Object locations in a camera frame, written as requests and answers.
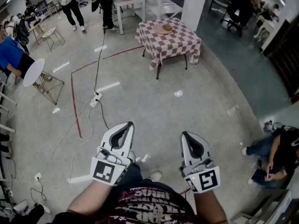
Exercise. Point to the white round side table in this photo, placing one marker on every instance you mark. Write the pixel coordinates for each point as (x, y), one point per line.
(33, 72)

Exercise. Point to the person's dark printed shirt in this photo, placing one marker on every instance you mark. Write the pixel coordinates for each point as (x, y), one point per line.
(144, 206)

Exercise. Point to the white desk with curved legs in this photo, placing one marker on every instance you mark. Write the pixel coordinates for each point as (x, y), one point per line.
(266, 25)

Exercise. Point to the white power strip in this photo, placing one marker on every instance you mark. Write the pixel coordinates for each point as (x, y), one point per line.
(95, 99)

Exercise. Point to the person's white shoe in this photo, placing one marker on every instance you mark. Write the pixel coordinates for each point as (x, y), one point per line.
(155, 176)
(132, 156)

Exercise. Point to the white plug adapter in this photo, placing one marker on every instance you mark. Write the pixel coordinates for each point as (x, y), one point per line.
(38, 176)

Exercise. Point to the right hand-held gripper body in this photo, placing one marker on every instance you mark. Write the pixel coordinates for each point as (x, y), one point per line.
(208, 179)

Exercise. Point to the dark wooden staircase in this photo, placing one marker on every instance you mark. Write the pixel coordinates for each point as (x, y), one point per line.
(285, 59)

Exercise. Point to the white square table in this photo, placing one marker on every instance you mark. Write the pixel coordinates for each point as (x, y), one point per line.
(140, 0)

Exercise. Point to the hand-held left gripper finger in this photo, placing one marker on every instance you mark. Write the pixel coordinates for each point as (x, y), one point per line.
(106, 139)
(129, 143)

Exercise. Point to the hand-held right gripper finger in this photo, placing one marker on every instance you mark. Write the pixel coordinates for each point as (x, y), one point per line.
(206, 149)
(184, 153)

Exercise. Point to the black office chair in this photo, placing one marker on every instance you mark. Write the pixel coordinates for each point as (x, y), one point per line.
(240, 8)

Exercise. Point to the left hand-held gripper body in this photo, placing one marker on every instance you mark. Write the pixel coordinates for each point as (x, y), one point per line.
(102, 171)

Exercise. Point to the person's dark trousers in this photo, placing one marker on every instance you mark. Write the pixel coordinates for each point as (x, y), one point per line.
(133, 174)

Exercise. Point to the small brown bowl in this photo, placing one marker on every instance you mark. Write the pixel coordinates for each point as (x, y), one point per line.
(167, 27)

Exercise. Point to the white pillar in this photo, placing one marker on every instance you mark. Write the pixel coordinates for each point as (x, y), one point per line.
(194, 6)

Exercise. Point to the white metal shelf rack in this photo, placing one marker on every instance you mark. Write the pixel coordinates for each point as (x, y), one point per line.
(168, 7)

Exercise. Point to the small wooden table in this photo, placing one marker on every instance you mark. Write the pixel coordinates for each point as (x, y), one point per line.
(37, 24)

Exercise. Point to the red white checkered tablecloth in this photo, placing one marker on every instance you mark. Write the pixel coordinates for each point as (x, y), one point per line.
(172, 43)

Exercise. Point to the person's left forearm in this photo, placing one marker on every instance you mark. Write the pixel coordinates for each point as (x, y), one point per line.
(88, 197)

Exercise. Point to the person's right forearm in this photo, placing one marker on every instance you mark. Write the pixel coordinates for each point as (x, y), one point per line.
(208, 206)

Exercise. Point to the dark metal table frame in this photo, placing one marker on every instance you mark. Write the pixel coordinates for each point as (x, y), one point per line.
(159, 72)

